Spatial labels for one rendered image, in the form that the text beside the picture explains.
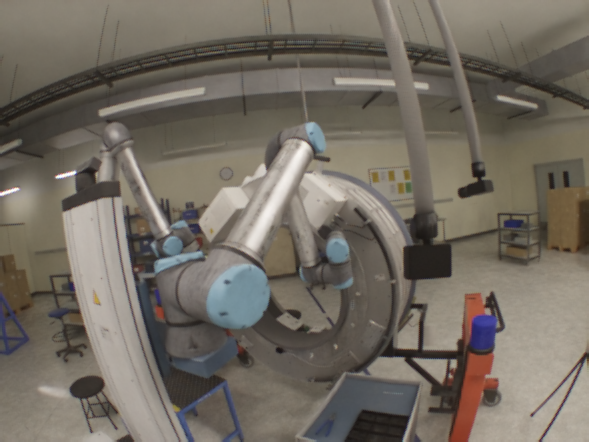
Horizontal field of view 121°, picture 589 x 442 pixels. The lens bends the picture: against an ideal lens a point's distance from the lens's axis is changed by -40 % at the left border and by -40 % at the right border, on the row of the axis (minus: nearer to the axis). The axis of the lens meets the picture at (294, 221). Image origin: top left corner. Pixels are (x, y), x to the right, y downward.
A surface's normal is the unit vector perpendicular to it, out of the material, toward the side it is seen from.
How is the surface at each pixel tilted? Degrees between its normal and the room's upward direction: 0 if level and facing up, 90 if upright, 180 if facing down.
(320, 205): 90
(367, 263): 90
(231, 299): 93
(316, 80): 90
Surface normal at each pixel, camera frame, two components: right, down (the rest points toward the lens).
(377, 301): -0.51, 0.11
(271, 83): 0.14, 0.04
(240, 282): 0.78, 0.00
